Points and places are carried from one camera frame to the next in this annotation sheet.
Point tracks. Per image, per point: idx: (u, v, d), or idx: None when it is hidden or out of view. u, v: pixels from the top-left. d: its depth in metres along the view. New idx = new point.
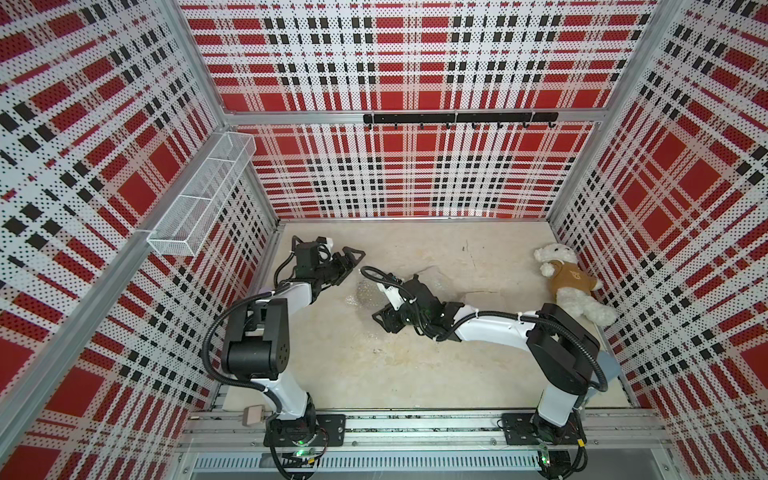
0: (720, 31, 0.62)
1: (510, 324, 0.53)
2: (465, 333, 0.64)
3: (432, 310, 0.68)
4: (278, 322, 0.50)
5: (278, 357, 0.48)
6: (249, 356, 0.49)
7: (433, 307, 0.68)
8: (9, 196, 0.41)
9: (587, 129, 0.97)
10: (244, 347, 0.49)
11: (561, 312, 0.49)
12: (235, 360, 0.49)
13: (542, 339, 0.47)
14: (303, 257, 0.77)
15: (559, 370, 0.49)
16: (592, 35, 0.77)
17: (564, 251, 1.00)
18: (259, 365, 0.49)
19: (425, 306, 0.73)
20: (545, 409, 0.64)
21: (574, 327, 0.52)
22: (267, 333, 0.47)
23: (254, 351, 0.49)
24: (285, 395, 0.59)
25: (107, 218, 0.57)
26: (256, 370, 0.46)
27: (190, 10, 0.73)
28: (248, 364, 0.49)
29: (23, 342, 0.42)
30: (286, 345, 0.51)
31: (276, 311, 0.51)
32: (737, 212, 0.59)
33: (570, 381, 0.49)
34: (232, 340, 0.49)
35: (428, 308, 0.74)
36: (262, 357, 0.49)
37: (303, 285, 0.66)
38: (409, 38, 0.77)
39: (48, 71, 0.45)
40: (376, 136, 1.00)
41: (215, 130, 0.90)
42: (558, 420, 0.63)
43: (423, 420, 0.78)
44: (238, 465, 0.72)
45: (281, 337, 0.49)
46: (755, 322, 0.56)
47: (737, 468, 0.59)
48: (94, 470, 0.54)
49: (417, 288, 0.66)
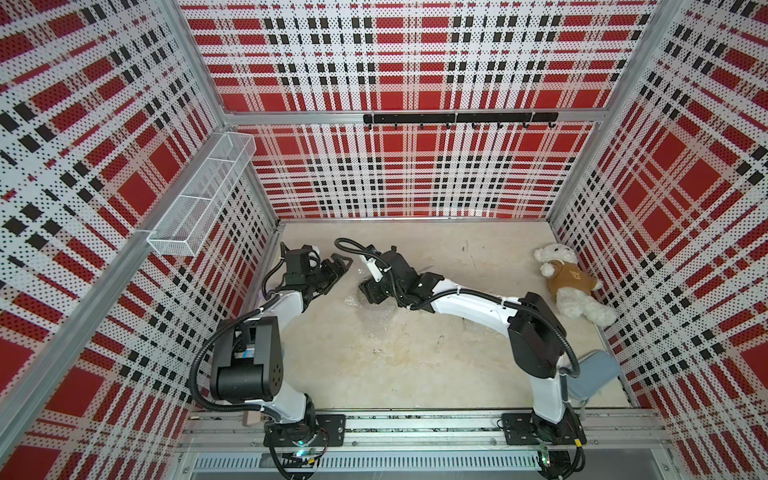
0: (720, 31, 0.62)
1: (491, 307, 0.54)
2: (442, 305, 0.62)
3: (410, 279, 0.68)
4: (268, 343, 0.47)
5: (271, 379, 0.46)
6: (240, 381, 0.46)
7: (409, 277, 0.68)
8: (9, 196, 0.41)
9: (587, 129, 0.97)
10: (234, 372, 0.46)
11: (541, 303, 0.51)
12: (226, 386, 0.46)
13: (521, 326, 0.48)
14: (293, 263, 0.74)
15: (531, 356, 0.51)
16: (592, 35, 0.77)
17: (564, 251, 1.00)
18: (252, 389, 0.46)
19: (401, 275, 0.67)
20: (540, 406, 0.65)
21: (550, 316, 0.52)
22: (258, 355, 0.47)
23: (246, 375, 0.46)
24: (282, 407, 0.58)
25: (107, 218, 0.57)
26: (248, 395, 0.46)
27: (190, 10, 0.73)
28: (240, 389, 0.46)
29: (24, 342, 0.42)
30: (279, 364, 0.48)
31: (266, 332, 0.48)
32: (737, 212, 0.59)
33: (539, 365, 0.51)
34: (221, 365, 0.46)
35: (405, 278, 0.67)
36: (255, 380, 0.46)
37: (295, 293, 0.64)
38: (409, 38, 0.77)
39: (48, 71, 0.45)
40: (376, 136, 1.00)
41: (216, 130, 0.90)
42: (553, 417, 0.64)
43: (423, 420, 0.78)
44: (238, 465, 0.72)
45: (273, 357, 0.47)
46: (755, 322, 0.56)
47: (737, 468, 0.59)
48: (94, 470, 0.54)
49: (391, 257, 0.65)
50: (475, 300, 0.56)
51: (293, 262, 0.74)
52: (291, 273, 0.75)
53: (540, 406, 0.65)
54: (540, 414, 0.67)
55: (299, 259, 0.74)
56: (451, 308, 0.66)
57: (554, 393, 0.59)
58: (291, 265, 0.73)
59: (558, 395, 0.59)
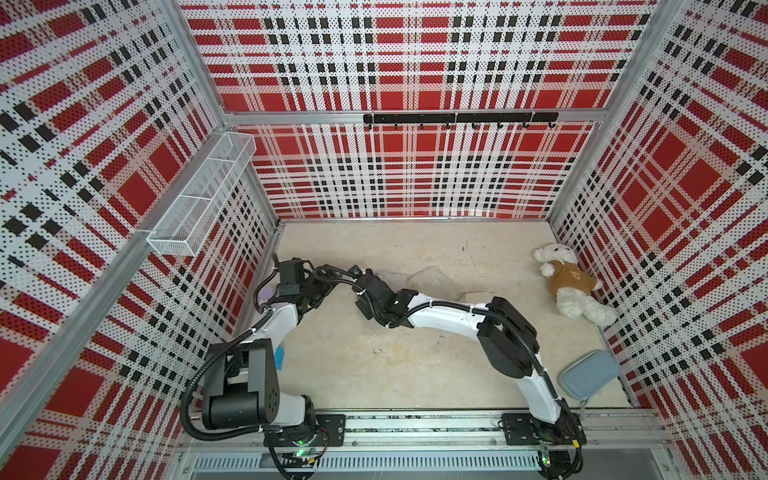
0: (719, 31, 0.62)
1: (461, 316, 0.56)
2: (417, 320, 0.66)
3: (385, 298, 0.69)
4: (263, 367, 0.45)
5: (267, 402, 0.44)
6: (236, 408, 0.44)
7: (384, 295, 0.69)
8: (9, 196, 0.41)
9: (587, 129, 0.97)
10: (227, 401, 0.44)
11: (507, 305, 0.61)
12: (222, 415, 0.44)
13: (489, 332, 0.50)
14: (287, 273, 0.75)
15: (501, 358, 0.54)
16: (592, 35, 0.77)
17: (564, 251, 1.00)
18: (247, 416, 0.44)
19: (377, 295, 0.71)
20: (534, 407, 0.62)
21: (518, 319, 0.57)
22: (252, 380, 0.47)
23: (240, 402, 0.44)
24: (280, 421, 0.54)
25: (108, 218, 0.57)
26: (243, 422, 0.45)
27: (190, 10, 0.73)
28: (235, 417, 0.44)
29: (24, 342, 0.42)
30: (273, 386, 0.45)
31: (261, 355, 0.46)
32: (738, 212, 0.59)
33: (512, 366, 0.54)
34: (214, 393, 0.44)
35: (382, 297, 0.69)
36: (249, 408, 0.44)
37: (287, 305, 0.62)
38: (409, 38, 0.77)
39: (48, 71, 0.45)
40: (376, 136, 1.00)
41: (215, 130, 0.90)
42: (547, 416, 0.64)
43: (423, 420, 0.78)
44: (238, 465, 0.72)
45: (268, 382, 0.45)
46: (755, 322, 0.56)
47: (737, 468, 0.59)
48: (94, 470, 0.54)
49: (366, 279, 0.68)
50: (446, 310, 0.59)
51: (287, 271, 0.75)
52: (285, 283, 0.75)
53: (535, 406, 0.65)
54: (534, 414, 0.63)
55: (293, 269, 0.72)
56: (427, 320, 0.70)
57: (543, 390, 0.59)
58: (285, 275, 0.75)
59: (547, 392, 0.59)
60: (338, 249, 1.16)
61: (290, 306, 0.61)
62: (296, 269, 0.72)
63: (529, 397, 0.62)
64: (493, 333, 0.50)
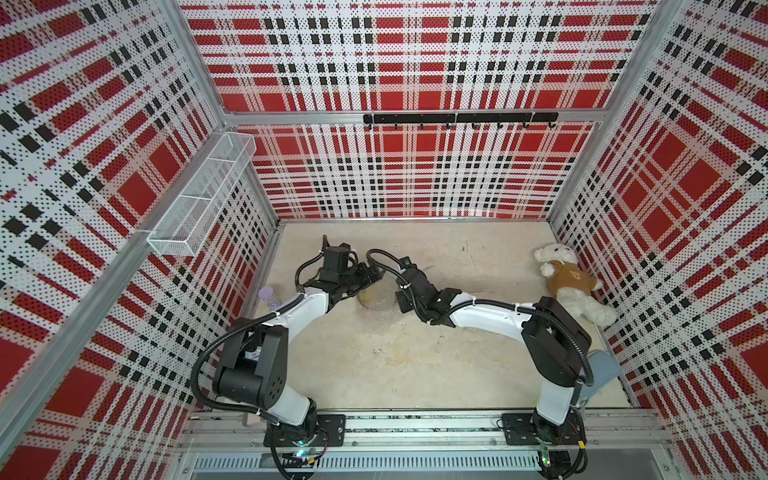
0: (720, 31, 0.62)
1: (506, 314, 0.54)
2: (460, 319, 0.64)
3: (428, 296, 0.70)
4: (273, 358, 0.46)
5: (268, 389, 0.45)
6: (239, 385, 0.46)
7: (428, 292, 0.70)
8: (9, 196, 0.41)
9: (587, 129, 0.97)
10: (235, 375, 0.46)
11: (557, 306, 0.50)
12: (227, 386, 0.47)
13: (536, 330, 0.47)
14: (330, 261, 0.73)
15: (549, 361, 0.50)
16: (592, 35, 0.77)
17: (564, 251, 1.00)
18: (248, 395, 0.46)
19: (421, 291, 0.70)
20: (543, 407, 0.65)
21: (569, 321, 0.50)
22: (261, 365, 0.46)
23: (246, 380, 0.46)
24: (280, 413, 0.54)
25: (108, 218, 0.57)
26: (244, 400, 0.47)
27: (190, 10, 0.73)
28: (239, 392, 0.47)
29: (24, 342, 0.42)
30: (280, 373, 0.47)
31: (275, 345, 0.46)
32: (737, 212, 0.59)
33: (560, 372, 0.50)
34: (227, 364, 0.47)
35: (425, 294, 0.69)
36: (251, 389, 0.46)
37: (320, 295, 0.62)
38: (409, 38, 0.77)
39: (48, 71, 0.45)
40: (376, 136, 1.00)
41: (216, 130, 0.90)
42: (556, 418, 0.64)
43: (423, 420, 0.78)
44: (238, 465, 0.72)
45: (276, 368, 0.46)
46: (756, 322, 0.56)
47: (737, 468, 0.59)
48: (94, 470, 0.54)
49: (410, 274, 0.69)
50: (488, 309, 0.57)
51: (331, 259, 0.73)
52: (326, 269, 0.74)
53: (547, 405, 0.64)
54: (540, 411, 0.66)
55: (337, 258, 0.72)
56: (471, 322, 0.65)
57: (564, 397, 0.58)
58: (328, 262, 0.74)
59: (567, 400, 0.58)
60: None
61: (323, 295, 0.63)
62: (339, 259, 0.72)
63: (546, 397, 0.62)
64: (540, 333, 0.47)
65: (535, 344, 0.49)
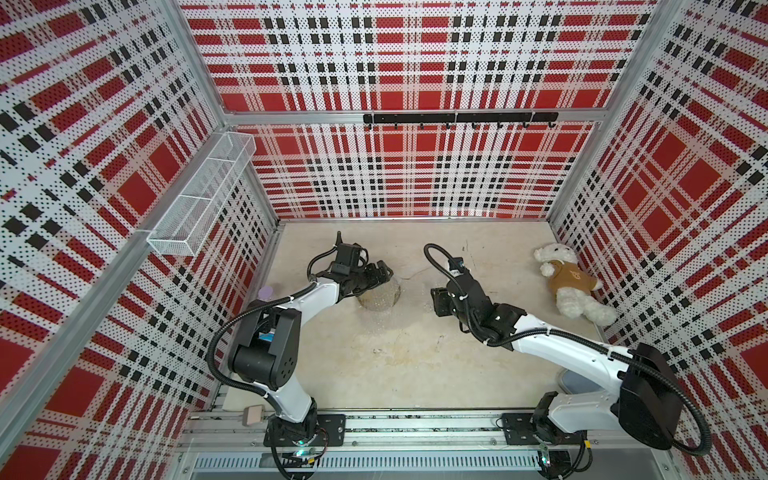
0: (720, 31, 0.62)
1: (594, 357, 0.47)
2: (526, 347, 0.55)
3: (483, 310, 0.61)
4: (286, 338, 0.48)
5: (280, 368, 0.47)
6: (252, 362, 0.48)
7: (483, 308, 0.61)
8: (9, 196, 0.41)
9: (587, 129, 0.97)
10: (250, 353, 0.48)
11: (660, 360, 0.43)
12: (240, 363, 0.49)
13: (638, 385, 0.41)
14: (343, 254, 0.76)
15: (644, 420, 0.43)
16: (592, 35, 0.77)
17: (564, 251, 1.00)
18: (260, 372, 0.48)
19: (476, 305, 0.61)
20: (558, 413, 0.63)
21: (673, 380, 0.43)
22: (274, 343, 0.50)
23: (259, 358, 0.48)
24: (285, 401, 0.59)
25: (107, 218, 0.57)
26: (256, 378, 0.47)
27: (190, 10, 0.73)
28: (251, 370, 0.49)
29: (24, 342, 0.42)
30: (292, 356, 0.49)
31: (287, 326, 0.48)
32: (737, 212, 0.59)
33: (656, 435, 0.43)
34: (242, 342, 0.49)
35: (480, 308, 0.61)
36: (263, 367, 0.48)
37: (331, 284, 0.64)
38: (409, 38, 0.77)
39: (48, 70, 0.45)
40: (376, 136, 1.00)
41: (215, 130, 0.90)
42: (565, 426, 0.63)
43: (423, 420, 0.78)
44: (238, 465, 0.72)
45: (288, 349, 0.48)
46: (755, 322, 0.56)
47: (736, 468, 0.59)
48: (94, 470, 0.54)
49: (465, 283, 0.61)
50: (570, 344, 0.49)
51: (345, 254, 0.76)
52: (338, 262, 0.76)
53: (560, 414, 0.63)
54: (551, 414, 0.65)
55: (351, 253, 0.75)
56: (534, 352, 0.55)
57: (593, 418, 0.56)
58: (341, 256, 0.76)
59: (594, 421, 0.56)
60: None
61: (334, 285, 0.65)
62: (353, 254, 0.75)
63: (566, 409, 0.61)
64: (644, 389, 0.40)
65: (633, 400, 0.42)
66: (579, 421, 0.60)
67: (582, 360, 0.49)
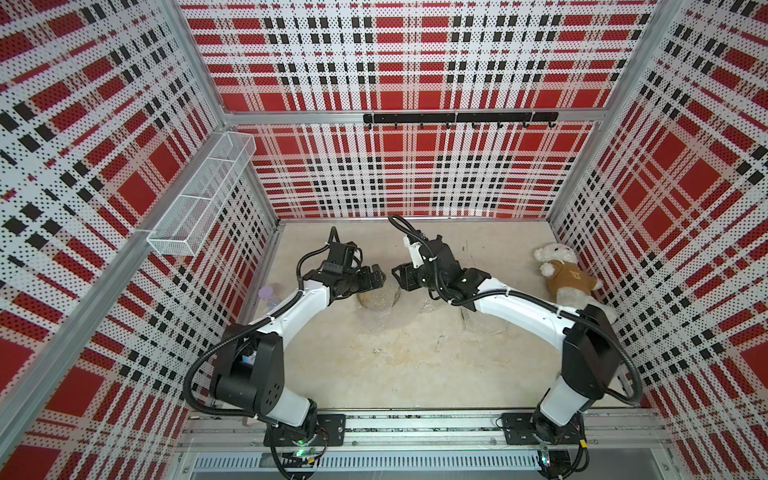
0: (720, 31, 0.62)
1: (544, 315, 0.50)
2: (487, 307, 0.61)
3: (452, 274, 0.65)
4: (267, 367, 0.44)
5: (263, 396, 0.44)
6: (235, 390, 0.45)
7: (451, 271, 0.65)
8: (9, 196, 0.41)
9: (587, 129, 0.97)
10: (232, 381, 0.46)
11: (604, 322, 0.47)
12: (223, 391, 0.46)
13: (579, 339, 0.44)
14: (336, 252, 0.71)
15: (583, 372, 0.47)
16: (592, 35, 0.77)
17: (564, 251, 1.00)
18: (245, 401, 0.45)
19: (445, 267, 0.64)
20: (547, 406, 0.65)
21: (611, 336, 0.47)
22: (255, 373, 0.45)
23: (242, 386, 0.45)
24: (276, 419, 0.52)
25: (107, 218, 0.57)
26: (239, 405, 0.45)
27: (190, 10, 0.73)
28: (235, 399, 0.46)
29: (24, 342, 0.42)
30: (277, 379, 0.46)
31: (267, 354, 0.45)
32: (737, 212, 0.59)
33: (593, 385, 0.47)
34: (222, 370, 0.46)
35: (448, 271, 0.64)
36: (247, 396, 0.45)
37: (320, 289, 0.60)
38: (409, 38, 0.77)
39: (48, 70, 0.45)
40: (376, 136, 1.00)
41: (215, 130, 0.90)
42: (558, 418, 0.63)
43: (423, 420, 0.78)
44: (238, 465, 0.72)
45: (271, 377, 0.44)
46: (755, 322, 0.56)
47: (736, 468, 0.59)
48: (94, 470, 0.54)
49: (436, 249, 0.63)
50: (525, 303, 0.53)
51: (337, 252, 0.71)
52: (330, 260, 0.71)
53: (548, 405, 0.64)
54: (543, 409, 0.66)
55: (344, 251, 0.70)
56: (494, 312, 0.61)
57: (578, 404, 0.57)
58: (333, 255, 0.71)
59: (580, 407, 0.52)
60: None
61: (323, 289, 0.60)
62: (346, 252, 0.71)
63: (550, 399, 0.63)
64: (584, 342, 0.44)
65: (574, 353, 0.46)
66: (563, 408, 0.61)
67: (533, 318, 0.52)
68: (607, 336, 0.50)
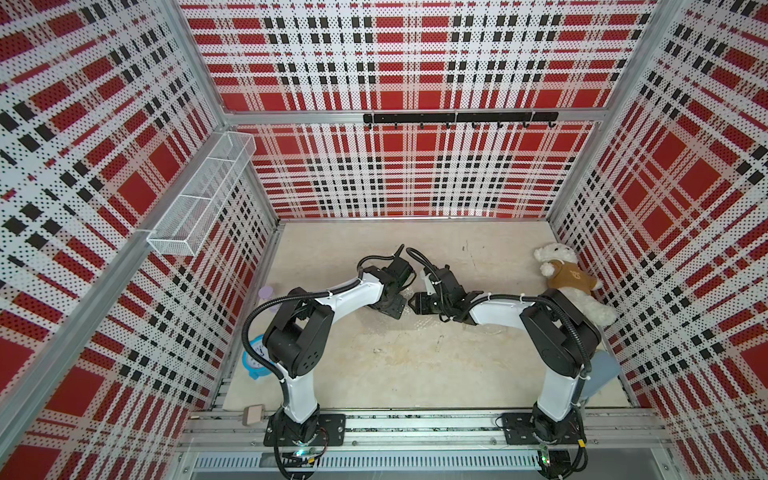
0: (720, 31, 0.62)
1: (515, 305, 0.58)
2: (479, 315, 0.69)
3: (455, 295, 0.76)
4: (315, 332, 0.49)
5: (303, 359, 0.49)
6: (281, 347, 0.51)
7: (456, 292, 0.76)
8: (9, 196, 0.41)
9: (587, 129, 0.97)
10: (282, 337, 0.51)
11: (562, 298, 0.53)
12: (271, 343, 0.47)
13: (536, 314, 0.51)
14: (398, 264, 0.77)
15: (548, 346, 0.52)
16: (592, 35, 0.77)
17: (564, 251, 1.00)
18: (285, 358, 0.54)
19: (450, 290, 0.76)
20: (544, 401, 0.65)
21: (573, 311, 0.52)
22: (304, 337, 0.50)
23: (288, 344, 0.50)
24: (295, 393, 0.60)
25: (107, 218, 0.57)
26: (280, 360, 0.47)
27: (190, 10, 0.73)
28: (278, 353, 0.54)
29: (24, 342, 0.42)
30: (318, 349, 0.51)
31: (319, 323, 0.49)
32: (737, 212, 0.59)
33: (561, 359, 0.51)
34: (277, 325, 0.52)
35: (453, 293, 0.76)
36: (288, 357, 0.51)
37: (373, 286, 0.63)
38: (409, 38, 0.77)
39: (48, 70, 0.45)
40: (376, 136, 1.00)
41: (216, 130, 0.90)
42: (555, 414, 0.64)
43: (423, 420, 0.78)
44: (238, 465, 0.72)
45: (316, 343, 0.50)
46: (756, 322, 0.56)
47: (737, 468, 0.59)
48: (94, 470, 0.54)
49: (441, 271, 0.76)
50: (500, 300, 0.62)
51: (399, 264, 0.77)
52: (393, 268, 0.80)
53: (545, 400, 0.65)
54: (541, 403, 0.66)
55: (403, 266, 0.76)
56: (486, 317, 0.68)
57: (566, 394, 0.58)
58: (396, 265, 0.77)
59: (569, 397, 0.59)
60: (337, 250, 1.16)
61: (376, 287, 0.64)
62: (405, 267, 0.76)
63: (546, 393, 0.64)
64: (540, 317, 0.51)
65: (534, 328, 0.52)
66: (554, 400, 0.63)
67: (509, 311, 0.60)
68: (556, 310, 0.56)
